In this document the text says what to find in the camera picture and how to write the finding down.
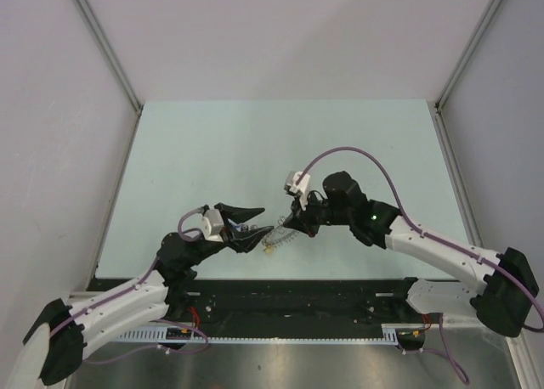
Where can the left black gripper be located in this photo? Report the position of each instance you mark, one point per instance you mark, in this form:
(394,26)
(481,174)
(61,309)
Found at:
(240,215)

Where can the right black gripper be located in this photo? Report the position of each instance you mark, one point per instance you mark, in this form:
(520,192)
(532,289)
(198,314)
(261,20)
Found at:
(303,215)

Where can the metal disc keyring holder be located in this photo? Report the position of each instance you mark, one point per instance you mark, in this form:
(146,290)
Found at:
(280,235)

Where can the blue tagged key bunch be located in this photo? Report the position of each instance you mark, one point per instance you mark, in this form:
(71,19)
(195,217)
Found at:
(243,227)

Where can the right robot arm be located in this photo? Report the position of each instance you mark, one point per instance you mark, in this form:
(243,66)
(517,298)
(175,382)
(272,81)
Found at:
(498,289)

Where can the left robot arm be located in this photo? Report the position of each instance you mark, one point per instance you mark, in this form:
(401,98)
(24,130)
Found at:
(64,335)

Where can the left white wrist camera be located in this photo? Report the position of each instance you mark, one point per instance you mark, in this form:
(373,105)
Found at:
(212,225)

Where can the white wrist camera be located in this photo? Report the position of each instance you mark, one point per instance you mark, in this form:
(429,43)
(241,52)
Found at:
(212,225)
(297,186)

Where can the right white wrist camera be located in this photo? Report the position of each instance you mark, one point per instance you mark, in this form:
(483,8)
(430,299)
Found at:
(297,186)

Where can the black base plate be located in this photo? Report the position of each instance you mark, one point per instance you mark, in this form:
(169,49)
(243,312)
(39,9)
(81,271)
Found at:
(298,308)

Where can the white cable duct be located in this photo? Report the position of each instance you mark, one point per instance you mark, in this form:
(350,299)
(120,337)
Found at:
(161,334)

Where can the left aluminium frame post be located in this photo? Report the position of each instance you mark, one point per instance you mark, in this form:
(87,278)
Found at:
(102,42)

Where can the aluminium frame post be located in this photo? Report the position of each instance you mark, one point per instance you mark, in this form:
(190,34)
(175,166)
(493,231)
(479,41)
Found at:
(102,42)
(491,10)

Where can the right aluminium frame post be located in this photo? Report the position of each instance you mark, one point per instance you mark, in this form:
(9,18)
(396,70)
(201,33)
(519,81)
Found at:
(491,10)

